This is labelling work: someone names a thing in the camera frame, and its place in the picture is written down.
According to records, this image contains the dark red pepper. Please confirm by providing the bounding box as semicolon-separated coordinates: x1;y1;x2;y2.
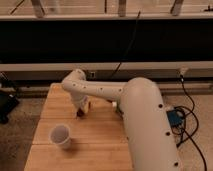
76;109;85;117

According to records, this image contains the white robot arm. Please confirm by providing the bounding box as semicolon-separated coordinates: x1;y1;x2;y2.
62;69;182;171

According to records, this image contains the white paper cup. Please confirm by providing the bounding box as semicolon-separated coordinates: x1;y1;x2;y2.
49;124;71;150

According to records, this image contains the black object at left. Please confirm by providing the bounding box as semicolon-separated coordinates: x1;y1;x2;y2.
0;72;20;125

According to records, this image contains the blue box on floor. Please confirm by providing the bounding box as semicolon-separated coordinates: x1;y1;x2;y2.
167;110;183;127

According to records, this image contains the white wall outlet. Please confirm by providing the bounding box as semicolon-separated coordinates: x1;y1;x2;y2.
89;71;96;79

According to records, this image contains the black cable on wall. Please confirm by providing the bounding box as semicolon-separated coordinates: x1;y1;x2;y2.
110;10;142;79

